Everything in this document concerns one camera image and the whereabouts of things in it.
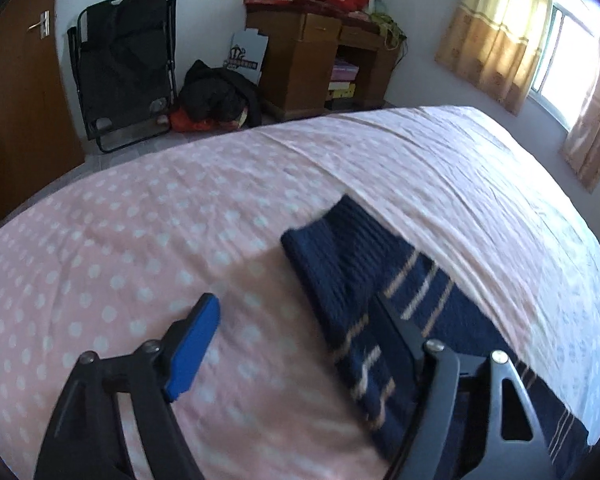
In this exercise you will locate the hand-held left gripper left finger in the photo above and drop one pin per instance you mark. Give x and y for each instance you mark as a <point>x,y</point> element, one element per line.
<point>195,340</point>

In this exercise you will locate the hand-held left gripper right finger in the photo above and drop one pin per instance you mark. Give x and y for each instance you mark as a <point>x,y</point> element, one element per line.
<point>400,340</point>

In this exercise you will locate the navy striped knit sweater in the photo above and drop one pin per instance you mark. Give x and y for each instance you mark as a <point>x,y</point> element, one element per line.
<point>340,260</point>

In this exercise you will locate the black clothes pile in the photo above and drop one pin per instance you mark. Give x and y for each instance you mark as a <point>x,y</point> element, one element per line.
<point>215,90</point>

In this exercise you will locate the polka dot bed sheet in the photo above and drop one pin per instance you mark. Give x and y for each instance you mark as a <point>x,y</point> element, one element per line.
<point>130,235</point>

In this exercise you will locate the orange bag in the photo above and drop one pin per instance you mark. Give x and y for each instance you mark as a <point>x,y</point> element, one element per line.
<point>185,121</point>

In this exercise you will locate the yellow flat box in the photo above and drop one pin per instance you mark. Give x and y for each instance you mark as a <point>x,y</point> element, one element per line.
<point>341,91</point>

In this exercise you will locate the pink flat box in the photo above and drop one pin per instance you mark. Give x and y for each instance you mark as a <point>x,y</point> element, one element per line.
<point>344,70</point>

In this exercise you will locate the yellow patterned curtain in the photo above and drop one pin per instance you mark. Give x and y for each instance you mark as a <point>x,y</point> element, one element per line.
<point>592,130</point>
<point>490,35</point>

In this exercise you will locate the brown wooden desk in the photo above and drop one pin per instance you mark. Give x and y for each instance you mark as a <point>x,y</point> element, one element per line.
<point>290,70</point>

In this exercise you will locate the white box with crown print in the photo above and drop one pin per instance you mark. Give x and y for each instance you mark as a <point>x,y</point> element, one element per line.
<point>245,55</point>

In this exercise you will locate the black folding chair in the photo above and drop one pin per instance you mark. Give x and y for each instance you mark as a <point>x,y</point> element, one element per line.
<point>120,60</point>

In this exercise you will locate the brown wooden door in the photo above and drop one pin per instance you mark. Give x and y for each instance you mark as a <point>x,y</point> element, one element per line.
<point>15,110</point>

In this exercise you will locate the green yellow cloth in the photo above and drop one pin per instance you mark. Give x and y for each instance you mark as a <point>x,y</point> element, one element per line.
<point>387,25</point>

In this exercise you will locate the bright window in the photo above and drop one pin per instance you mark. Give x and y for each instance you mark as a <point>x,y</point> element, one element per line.
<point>570,50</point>

